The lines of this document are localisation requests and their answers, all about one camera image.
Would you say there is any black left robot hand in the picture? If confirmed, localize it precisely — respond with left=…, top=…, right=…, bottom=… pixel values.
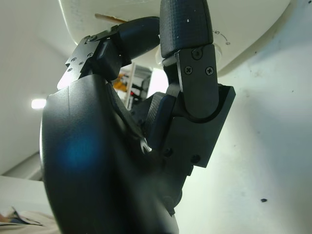
left=39, top=0, right=236, bottom=234

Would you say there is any bright ceiling light panel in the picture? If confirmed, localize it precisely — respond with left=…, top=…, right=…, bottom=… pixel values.
left=31, top=98, right=47, bottom=110

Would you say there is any cream white toaster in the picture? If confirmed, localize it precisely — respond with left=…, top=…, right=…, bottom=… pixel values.
left=57, top=0, right=292, bottom=78

